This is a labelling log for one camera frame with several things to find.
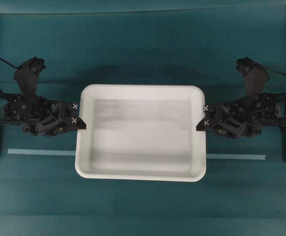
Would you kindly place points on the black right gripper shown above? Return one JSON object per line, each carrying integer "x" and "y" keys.
{"x": 242, "y": 118}

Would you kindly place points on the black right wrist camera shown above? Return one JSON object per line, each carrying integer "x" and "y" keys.
{"x": 254, "y": 75}

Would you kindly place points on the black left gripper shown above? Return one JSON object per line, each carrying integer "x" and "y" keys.
{"x": 40, "y": 116}

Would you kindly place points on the light blue tape strip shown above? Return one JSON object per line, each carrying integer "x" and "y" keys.
{"x": 72, "y": 153}

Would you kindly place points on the white plastic case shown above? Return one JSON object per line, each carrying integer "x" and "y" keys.
{"x": 141, "y": 132}

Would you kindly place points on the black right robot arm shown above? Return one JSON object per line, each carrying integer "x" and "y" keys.
{"x": 281, "y": 112}

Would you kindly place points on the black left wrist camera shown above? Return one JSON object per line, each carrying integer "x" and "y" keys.
{"x": 27, "y": 75}

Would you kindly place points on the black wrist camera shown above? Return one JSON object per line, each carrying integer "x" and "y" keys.
{"x": 27, "y": 75}
{"x": 254, "y": 75}

